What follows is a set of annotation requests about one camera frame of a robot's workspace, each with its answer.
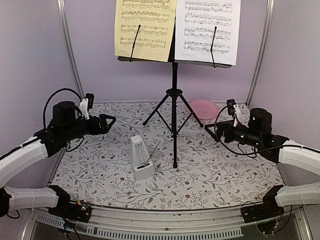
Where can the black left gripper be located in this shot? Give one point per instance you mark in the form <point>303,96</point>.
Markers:
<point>104,128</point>

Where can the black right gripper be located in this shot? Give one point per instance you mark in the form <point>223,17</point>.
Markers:
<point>226,126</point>

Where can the white metronome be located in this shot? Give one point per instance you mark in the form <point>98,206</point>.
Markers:
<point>141,163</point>

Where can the black perforated music stand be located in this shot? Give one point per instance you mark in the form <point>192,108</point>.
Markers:
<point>173,92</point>

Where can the yellow sheet music page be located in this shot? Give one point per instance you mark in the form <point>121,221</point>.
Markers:
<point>144,29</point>

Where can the white sheet music page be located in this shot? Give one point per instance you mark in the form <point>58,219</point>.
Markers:
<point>207,31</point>

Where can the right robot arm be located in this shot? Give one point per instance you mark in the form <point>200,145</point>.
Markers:
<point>274,148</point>

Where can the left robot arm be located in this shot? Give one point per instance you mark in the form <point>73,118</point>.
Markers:
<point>68,122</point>

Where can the pink plastic plate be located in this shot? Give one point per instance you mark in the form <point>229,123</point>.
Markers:
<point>204,109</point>

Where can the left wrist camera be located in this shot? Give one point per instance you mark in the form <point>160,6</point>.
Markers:
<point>86,104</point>

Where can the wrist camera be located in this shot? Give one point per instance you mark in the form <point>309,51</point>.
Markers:
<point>234,111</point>
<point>86,104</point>

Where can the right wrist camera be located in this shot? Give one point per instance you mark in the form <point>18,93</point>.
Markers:
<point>234,111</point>

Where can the aluminium front rail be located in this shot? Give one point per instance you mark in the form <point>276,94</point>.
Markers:
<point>112,223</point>

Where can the right aluminium corner post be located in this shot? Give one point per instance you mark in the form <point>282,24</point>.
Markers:
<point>261,53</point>

